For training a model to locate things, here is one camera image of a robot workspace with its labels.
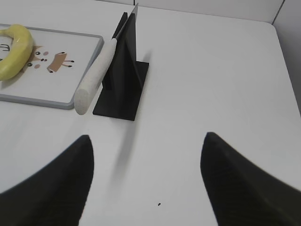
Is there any knife with white handle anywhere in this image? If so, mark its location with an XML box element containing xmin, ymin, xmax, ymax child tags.
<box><xmin>74</xmin><ymin>5</ymin><xmax>138</xmax><ymax>115</ymax></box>

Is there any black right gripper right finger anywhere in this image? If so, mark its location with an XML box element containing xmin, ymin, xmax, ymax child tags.
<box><xmin>200</xmin><ymin>132</ymin><xmax>301</xmax><ymax>226</ymax></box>

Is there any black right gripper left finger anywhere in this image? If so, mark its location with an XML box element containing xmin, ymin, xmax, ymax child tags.
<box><xmin>0</xmin><ymin>135</ymin><xmax>94</xmax><ymax>226</ymax></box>

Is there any white grey-rimmed cutting board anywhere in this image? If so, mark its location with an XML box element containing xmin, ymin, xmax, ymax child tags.
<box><xmin>0</xmin><ymin>27</ymin><xmax>104</xmax><ymax>110</ymax></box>

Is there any black knife stand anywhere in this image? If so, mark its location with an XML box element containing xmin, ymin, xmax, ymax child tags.
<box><xmin>93</xmin><ymin>12</ymin><xmax>149</xmax><ymax>121</ymax></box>

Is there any yellow plastic banana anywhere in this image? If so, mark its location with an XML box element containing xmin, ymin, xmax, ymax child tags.
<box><xmin>0</xmin><ymin>24</ymin><xmax>34</xmax><ymax>81</ymax></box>

